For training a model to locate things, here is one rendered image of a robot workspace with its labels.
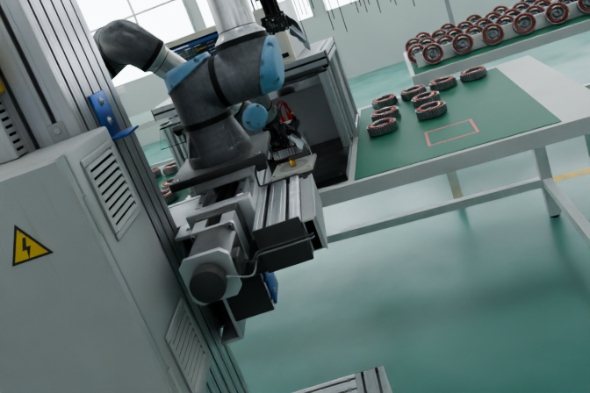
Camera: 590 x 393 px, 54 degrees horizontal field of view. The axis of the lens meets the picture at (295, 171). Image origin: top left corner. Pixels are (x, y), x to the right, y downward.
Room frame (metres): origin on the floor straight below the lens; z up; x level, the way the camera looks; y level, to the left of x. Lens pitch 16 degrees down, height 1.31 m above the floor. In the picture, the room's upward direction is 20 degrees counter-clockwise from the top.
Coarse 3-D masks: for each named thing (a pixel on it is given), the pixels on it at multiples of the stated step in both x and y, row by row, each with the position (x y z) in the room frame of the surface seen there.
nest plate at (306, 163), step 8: (296, 160) 2.02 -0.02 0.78; (304, 160) 1.98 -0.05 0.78; (312, 160) 1.94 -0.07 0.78; (280, 168) 1.98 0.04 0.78; (288, 168) 1.94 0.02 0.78; (296, 168) 1.91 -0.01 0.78; (304, 168) 1.87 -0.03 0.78; (312, 168) 1.87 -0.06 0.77; (272, 176) 1.92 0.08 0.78; (280, 176) 1.89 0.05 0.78
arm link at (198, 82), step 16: (192, 64) 1.27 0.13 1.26; (208, 64) 1.27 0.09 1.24; (176, 80) 1.27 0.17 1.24; (192, 80) 1.26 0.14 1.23; (208, 80) 1.25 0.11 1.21; (176, 96) 1.28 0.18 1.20; (192, 96) 1.26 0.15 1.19; (208, 96) 1.26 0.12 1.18; (224, 96) 1.26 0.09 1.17; (176, 112) 1.31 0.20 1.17; (192, 112) 1.27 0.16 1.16; (208, 112) 1.27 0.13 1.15
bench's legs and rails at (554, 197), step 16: (544, 160) 2.39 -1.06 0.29; (544, 176) 2.39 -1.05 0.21; (480, 192) 2.50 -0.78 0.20; (496, 192) 2.45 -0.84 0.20; (512, 192) 2.43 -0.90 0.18; (544, 192) 2.39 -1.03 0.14; (560, 192) 2.21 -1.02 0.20; (432, 208) 2.52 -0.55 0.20; (448, 208) 2.50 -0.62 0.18; (560, 208) 2.15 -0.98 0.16; (576, 208) 2.04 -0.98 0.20; (368, 224) 2.60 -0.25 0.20; (384, 224) 2.57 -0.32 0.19; (400, 224) 2.55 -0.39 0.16; (576, 224) 1.94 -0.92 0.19; (336, 240) 2.63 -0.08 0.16
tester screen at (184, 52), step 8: (200, 40) 2.13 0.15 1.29; (208, 40) 2.12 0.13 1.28; (216, 40) 2.11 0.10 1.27; (176, 48) 2.15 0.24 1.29; (184, 48) 2.14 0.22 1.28; (192, 48) 2.14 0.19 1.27; (200, 48) 2.13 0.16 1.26; (208, 48) 2.12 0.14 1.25; (184, 56) 2.14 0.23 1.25; (192, 56) 2.14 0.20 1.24
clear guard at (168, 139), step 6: (174, 120) 2.03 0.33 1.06; (168, 126) 1.94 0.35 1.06; (174, 126) 1.93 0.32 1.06; (162, 132) 1.93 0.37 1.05; (168, 132) 1.92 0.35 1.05; (162, 138) 1.92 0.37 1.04; (168, 138) 1.91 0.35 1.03; (174, 138) 1.90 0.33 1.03; (180, 138) 1.89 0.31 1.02; (162, 144) 1.90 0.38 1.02; (168, 144) 1.89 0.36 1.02; (174, 144) 1.88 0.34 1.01
